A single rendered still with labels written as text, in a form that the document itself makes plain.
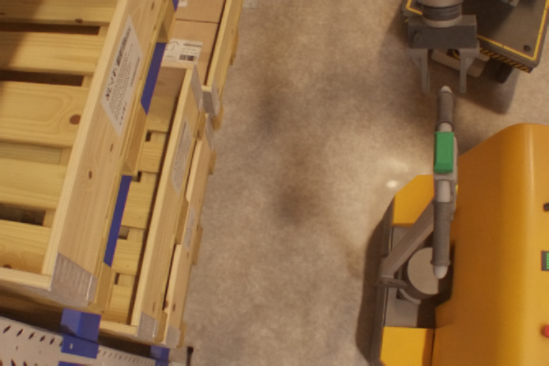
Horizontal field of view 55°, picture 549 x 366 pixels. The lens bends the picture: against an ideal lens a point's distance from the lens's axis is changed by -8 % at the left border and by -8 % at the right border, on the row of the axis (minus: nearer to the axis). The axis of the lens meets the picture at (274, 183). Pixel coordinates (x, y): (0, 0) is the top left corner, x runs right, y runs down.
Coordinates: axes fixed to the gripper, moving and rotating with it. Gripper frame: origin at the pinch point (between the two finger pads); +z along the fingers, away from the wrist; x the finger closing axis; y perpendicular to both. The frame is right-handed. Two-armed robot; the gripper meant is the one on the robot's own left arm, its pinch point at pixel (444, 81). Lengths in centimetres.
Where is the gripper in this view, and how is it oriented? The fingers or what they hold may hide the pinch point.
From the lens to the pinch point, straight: 115.7
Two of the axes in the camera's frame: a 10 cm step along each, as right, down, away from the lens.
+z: 1.8, 7.8, 6.0
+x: 9.5, 0.2, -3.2
